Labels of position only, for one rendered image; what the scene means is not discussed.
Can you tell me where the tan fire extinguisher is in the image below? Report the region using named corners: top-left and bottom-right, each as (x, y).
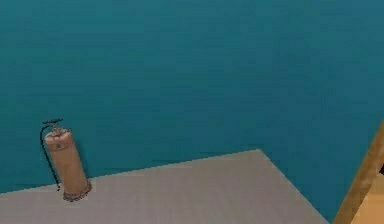
top-left (39, 118), bottom-right (93, 203)

